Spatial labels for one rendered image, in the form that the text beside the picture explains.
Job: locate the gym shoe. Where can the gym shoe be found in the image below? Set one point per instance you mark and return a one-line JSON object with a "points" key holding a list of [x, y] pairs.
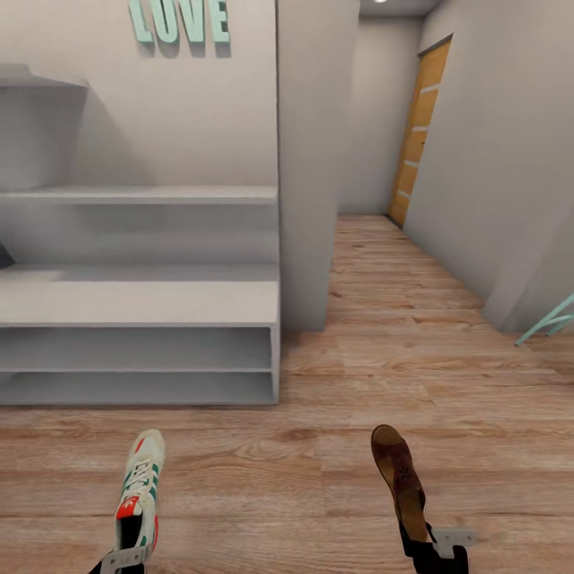
{"points": [[136, 521]]}

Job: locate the door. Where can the door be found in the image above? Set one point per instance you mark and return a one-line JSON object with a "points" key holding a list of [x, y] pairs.
{"points": [[419, 118]]}

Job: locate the decorative sign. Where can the decorative sign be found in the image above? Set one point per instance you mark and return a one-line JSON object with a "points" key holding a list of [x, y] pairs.
{"points": [[166, 21]]}

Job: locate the standing mirror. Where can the standing mirror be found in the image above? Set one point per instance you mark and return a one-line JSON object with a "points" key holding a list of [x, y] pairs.
{"points": [[562, 321]]}

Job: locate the sandal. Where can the sandal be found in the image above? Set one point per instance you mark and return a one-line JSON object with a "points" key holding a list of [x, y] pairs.
{"points": [[394, 461]]}

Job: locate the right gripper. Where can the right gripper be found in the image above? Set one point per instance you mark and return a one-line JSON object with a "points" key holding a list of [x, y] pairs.
{"points": [[428, 561]]}

